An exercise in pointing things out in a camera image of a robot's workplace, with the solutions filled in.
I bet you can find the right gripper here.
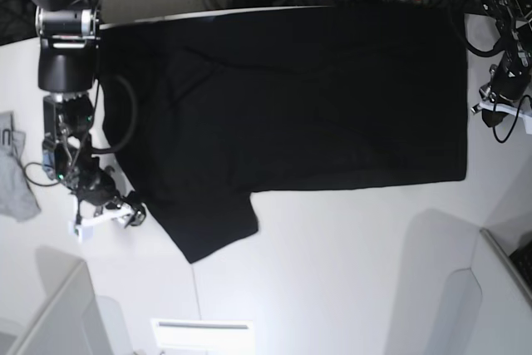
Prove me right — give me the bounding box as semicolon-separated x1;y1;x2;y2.
68;156;146;229

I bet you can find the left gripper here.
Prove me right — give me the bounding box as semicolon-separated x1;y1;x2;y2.
470;64;531;116

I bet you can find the black T-shirt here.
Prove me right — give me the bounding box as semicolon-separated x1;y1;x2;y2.
101;4;468;263

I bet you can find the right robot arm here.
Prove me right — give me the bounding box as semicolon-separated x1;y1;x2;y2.
31;0;146;236

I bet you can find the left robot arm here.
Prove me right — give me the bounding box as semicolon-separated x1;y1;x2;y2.
473;0;531;106

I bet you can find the grey folded cloth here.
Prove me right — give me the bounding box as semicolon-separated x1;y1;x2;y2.
1;111;41;222

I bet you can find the white bin left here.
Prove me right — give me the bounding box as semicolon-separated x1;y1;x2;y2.
7;260;113;354

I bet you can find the white bin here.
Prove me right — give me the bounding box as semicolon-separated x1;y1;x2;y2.
426;229;531;354
7;260;113;354

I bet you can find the white tray front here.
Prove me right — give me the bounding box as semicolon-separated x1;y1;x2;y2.
151;318;256;354

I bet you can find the white bin right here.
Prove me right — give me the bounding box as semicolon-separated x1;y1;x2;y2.
426;229;531;354

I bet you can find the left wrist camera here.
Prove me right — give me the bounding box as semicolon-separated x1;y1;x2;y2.
520;111;532;135

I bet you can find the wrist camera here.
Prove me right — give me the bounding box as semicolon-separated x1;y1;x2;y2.
520;111;532;135
69;222;94;243

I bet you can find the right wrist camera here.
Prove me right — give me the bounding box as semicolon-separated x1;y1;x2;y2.
69;222;94;243

